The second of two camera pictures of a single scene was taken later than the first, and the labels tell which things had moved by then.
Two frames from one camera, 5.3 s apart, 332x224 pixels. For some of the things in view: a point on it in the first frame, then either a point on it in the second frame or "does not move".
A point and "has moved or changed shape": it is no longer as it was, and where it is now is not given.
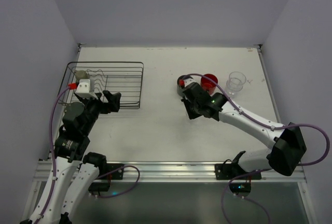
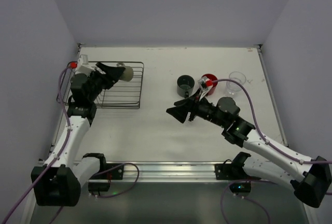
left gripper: [101, 102] to [102, 76]
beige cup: [81, 74] has moved or changed shape
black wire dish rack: [125, 78] does not move
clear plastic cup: [235, 83] does not move
